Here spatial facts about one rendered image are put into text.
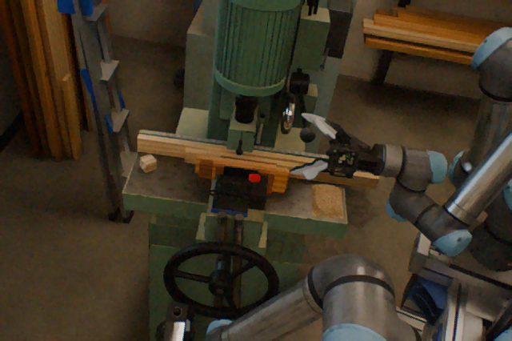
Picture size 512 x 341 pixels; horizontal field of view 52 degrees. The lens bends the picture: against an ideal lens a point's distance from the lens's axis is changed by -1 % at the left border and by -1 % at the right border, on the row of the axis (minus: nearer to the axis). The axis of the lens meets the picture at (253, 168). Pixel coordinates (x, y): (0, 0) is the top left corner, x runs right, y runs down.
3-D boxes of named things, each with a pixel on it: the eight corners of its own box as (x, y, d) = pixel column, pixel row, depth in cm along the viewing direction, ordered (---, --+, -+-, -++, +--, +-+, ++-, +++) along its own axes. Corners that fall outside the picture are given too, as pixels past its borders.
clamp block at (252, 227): (202, 239, 133) (204, 214, 127) (209, 202, 143) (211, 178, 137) (259, 246, 133) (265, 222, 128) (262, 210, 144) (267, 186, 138)
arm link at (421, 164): (438, 194, 123) (452, 166, 118) (393, 187, 123) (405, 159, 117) (432, 173, 129) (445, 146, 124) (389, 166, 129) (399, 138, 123)
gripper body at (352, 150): (334, 146, 116) (387, 154, 116) (330, 130, 123) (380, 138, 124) (326, 176, 119) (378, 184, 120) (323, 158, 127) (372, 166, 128)
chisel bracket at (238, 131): (226, 154, 142) (229, 128, 136) (230, 123, 152) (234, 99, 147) (253, 158, 142) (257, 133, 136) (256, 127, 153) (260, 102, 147)
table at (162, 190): (112, 234, 134) (110, 218, 130) (139, 159, 157) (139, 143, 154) (346, 266, 136) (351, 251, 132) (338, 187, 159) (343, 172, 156)
